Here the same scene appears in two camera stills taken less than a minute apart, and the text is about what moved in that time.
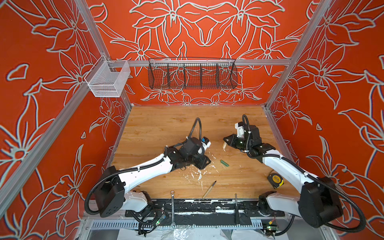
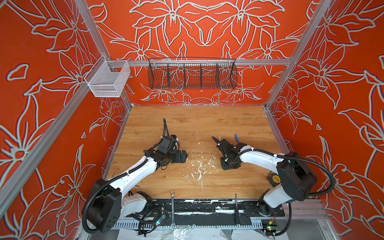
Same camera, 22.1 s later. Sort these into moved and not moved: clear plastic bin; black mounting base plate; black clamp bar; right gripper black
Moved: right gripper black
Not moved: black clamp bar; clear plastic bin; black mounting base plate
